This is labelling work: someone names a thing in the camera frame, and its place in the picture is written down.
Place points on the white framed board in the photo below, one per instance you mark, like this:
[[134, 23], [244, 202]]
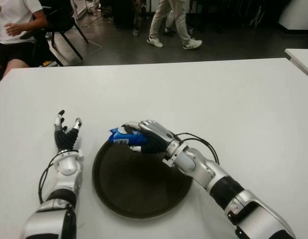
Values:
[[80, 10]]

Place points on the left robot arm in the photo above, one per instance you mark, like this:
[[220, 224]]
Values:
[[66, 166]]

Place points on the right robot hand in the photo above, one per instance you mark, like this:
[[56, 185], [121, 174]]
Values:
[[158, 134]]

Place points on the black armrest chair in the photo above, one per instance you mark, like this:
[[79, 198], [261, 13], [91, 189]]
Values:
[[40, 47]]

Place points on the round dark brown tray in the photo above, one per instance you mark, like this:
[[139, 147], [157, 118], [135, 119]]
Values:
[[138, 184]]

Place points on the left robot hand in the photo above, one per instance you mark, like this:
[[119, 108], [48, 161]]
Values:
[[66, 139]]

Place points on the seated person in white shirt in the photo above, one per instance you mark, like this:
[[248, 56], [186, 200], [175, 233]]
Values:
[[17, 17]]

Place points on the black metal leg chair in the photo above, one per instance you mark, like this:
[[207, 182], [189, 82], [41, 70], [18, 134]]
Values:
[[61, 22]]

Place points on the yellow black small device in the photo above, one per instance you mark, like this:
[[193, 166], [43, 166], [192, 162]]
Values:
[[48, 63]]

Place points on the person in beige trousers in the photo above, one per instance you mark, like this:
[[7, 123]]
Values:
[[178, 17]]

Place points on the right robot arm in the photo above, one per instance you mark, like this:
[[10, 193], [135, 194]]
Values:
[[206, 171]]

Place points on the blue Oreo packet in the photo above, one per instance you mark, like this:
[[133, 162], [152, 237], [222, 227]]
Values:
[[126, 138]]

